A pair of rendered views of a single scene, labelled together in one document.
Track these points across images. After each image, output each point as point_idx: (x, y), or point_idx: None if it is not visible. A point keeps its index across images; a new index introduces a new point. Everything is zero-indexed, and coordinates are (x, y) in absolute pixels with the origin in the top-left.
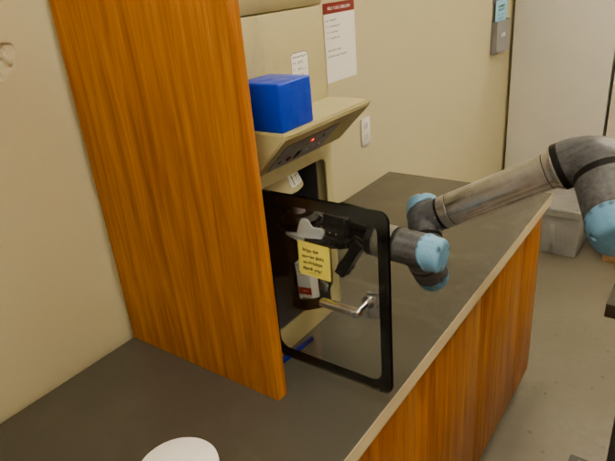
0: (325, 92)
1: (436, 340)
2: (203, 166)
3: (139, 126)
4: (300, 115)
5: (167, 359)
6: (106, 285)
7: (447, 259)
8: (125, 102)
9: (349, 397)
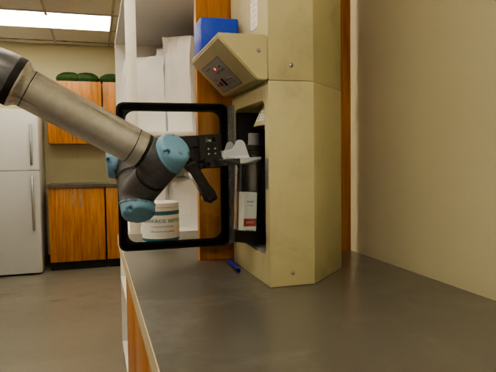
0: (266, 31)
1: (137, 294)
2: None
3: None
4: (198, 47)
5: None
6: (352, 198)
7: (107, 170)
8: None
9: (159, 267)
